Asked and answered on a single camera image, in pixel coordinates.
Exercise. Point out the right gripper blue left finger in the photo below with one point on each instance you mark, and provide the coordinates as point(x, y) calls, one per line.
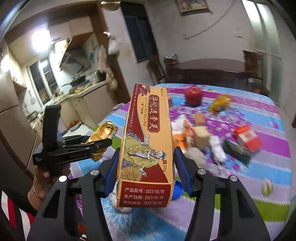
point(109, 172)

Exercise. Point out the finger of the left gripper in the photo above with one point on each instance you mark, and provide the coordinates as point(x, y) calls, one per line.
point(73, 140)
point(81, 149)

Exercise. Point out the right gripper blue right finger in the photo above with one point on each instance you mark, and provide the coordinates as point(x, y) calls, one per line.
point(182, 170)

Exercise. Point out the grey knitted cloth ball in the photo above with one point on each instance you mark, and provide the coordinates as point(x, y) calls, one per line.
point(196, 155)

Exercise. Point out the gold foil wrapper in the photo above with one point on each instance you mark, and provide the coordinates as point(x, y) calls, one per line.
point(103, 136)

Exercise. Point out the blue bottle cap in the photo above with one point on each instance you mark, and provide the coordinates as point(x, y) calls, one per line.
point(177, 191)

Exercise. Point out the torn orange paper cup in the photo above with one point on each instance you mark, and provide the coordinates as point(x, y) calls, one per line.
point(182, 131)

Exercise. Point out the orange medicine box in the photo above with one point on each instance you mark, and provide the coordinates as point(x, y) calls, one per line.
point(146, 172)

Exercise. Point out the beige sponge block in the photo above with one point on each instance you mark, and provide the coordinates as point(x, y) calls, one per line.
point(201, 137)

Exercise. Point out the dark green cloth bundle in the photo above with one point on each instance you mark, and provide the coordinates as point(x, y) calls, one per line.
point(241, 154)

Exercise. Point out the red cigarette box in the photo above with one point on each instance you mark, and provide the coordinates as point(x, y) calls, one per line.
point(247, 138)

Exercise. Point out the person left forearm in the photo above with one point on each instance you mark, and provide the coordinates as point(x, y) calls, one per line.
point(36, 196)

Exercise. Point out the person left hand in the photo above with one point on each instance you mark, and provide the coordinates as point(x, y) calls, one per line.
point(46, 176)

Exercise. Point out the red apple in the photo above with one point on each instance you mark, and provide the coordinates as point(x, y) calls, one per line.
point(193, 96)

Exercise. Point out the yellow snack wrapper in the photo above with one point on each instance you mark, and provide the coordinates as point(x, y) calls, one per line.
point(222, 102)

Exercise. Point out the range hood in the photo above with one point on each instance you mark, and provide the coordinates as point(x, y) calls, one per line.
point(74, 62)

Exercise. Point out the dark wooden table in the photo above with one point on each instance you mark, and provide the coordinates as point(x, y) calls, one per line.
point(207, 71)

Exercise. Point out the white hanging plastic bag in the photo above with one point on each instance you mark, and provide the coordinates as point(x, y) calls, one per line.
point(113, 48)

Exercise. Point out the dark window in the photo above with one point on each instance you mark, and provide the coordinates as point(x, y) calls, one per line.
point(139, 30)

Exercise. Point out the wooden chair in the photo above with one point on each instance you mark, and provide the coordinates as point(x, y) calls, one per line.
point(254, 66)

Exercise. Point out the frosted glass door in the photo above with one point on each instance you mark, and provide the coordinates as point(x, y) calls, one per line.
point(267, 43)

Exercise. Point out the framed wall picture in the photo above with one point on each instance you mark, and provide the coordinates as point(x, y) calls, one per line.
point(191, 7)

